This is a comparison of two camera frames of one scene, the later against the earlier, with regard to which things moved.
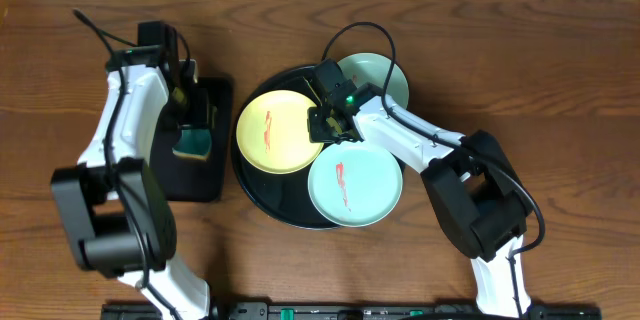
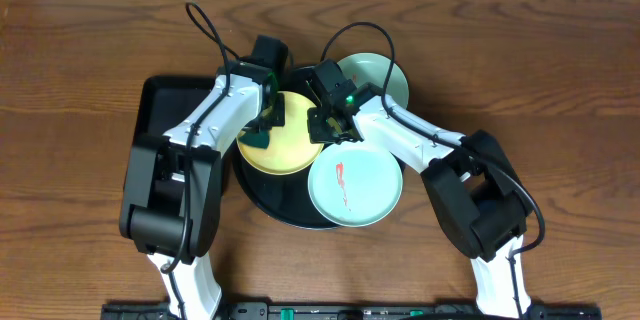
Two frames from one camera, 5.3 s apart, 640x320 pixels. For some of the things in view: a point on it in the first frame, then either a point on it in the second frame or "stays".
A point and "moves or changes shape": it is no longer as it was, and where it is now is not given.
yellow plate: (272, 132) stays
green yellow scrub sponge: (194, 143) moves or changes shape
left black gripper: (201, 105) → (280, 108)
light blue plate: (372, 69) stays
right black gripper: (316, 133) stays
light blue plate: (354, 184) stays
